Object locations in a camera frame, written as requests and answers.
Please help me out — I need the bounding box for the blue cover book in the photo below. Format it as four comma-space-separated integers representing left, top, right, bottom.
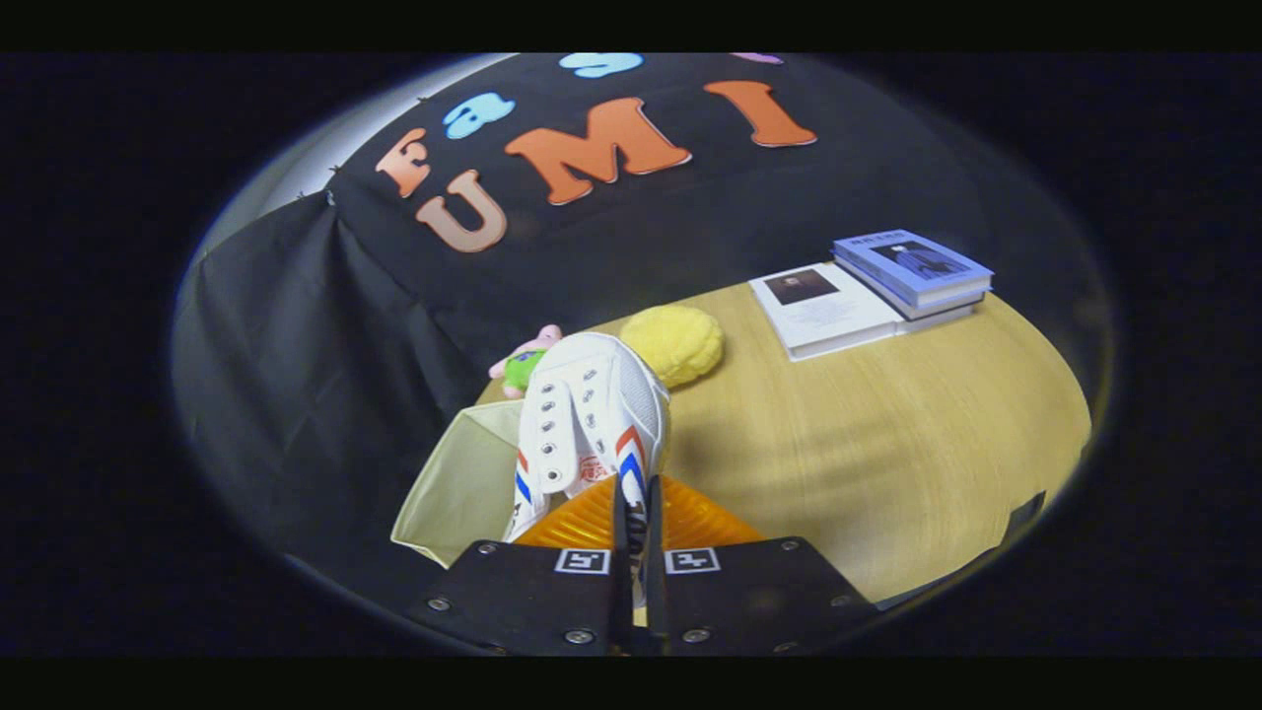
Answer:
831, 229, 995, 309

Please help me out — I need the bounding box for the yellow round plush cushion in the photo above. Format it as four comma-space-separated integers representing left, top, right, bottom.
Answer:
618, 305, 727, 391

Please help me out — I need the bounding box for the beige fabric storage box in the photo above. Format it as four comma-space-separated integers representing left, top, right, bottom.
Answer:
390, 399, 529, 569

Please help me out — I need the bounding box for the white striped canvas shoe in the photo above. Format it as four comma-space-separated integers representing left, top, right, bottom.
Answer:
502, 332, 672, 607

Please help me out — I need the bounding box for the book with white page edges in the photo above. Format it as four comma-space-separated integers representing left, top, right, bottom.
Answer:
863, 286, 989, 333

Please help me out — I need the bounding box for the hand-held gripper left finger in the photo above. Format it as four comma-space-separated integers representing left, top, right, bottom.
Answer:
409, 473, 632, 657

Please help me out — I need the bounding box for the black backdrop cloth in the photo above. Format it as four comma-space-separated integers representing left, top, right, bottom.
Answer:
173, 54, 1110, 593

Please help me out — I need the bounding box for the pink and green plush toy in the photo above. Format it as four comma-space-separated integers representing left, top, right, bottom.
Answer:
487, 324, 564, 401

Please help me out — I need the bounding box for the white cover book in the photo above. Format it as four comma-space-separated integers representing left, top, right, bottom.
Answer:
747, 263, 904, 363

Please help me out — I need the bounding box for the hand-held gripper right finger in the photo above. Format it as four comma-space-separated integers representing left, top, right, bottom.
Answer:
646, 475, 878, 657

